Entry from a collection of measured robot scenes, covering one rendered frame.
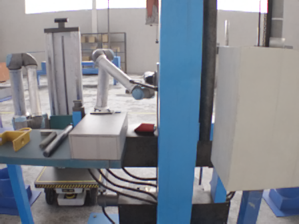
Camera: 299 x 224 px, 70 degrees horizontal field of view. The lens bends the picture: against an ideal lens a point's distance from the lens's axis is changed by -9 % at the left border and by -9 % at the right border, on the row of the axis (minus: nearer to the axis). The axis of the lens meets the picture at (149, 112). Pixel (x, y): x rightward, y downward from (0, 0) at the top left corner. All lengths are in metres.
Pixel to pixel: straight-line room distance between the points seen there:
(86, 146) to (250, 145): 0.73
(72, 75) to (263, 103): 2.01
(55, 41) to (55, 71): 0.30
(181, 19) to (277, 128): 0.60
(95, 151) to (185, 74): 0.54
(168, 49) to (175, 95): 0.20
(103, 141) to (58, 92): 1.44
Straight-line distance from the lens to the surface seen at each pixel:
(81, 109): 1.40
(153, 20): 1.65
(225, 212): 1.70
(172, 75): 1.02
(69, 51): 2.38
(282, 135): 0.69
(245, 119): 0.62
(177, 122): 1.07
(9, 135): 1.50
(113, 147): 1.09
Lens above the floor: 1.57
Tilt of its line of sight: 15 degrees down
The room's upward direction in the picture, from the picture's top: straight up
